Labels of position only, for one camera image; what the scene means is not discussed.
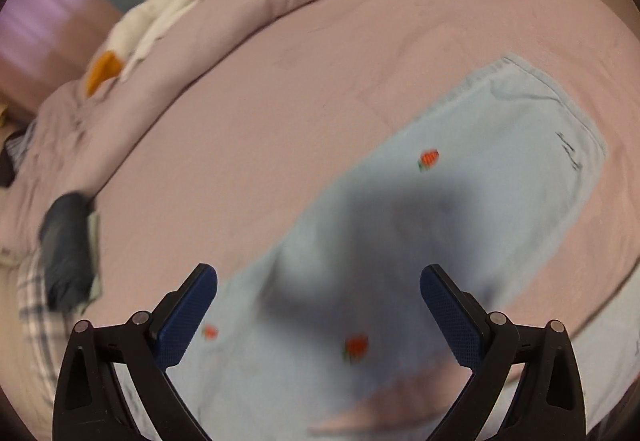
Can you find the light blue strawberry pants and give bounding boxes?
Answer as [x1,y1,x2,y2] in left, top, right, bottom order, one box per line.
[103,46,639,440]

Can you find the plaid pillow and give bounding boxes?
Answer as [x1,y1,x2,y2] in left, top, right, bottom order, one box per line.
[17,249,73,411]

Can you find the folded dark denim jeans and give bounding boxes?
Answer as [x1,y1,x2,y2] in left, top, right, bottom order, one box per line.
[39,192,96,313]

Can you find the folded light green garment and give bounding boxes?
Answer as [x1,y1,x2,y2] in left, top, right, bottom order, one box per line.
[79,212,102,314]

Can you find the mauve bed sheet mattress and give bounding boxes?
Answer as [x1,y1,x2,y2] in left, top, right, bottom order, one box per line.
[74,0,640,441]

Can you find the mauve duvet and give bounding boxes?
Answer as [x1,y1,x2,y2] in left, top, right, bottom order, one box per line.
[1,0,316,256]

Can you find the dark clothes pile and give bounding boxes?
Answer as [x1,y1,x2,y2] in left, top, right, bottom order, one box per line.
[0,120,37,188]

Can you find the pink curtain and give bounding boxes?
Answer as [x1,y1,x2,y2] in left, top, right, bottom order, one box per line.
[1,0,122,114]

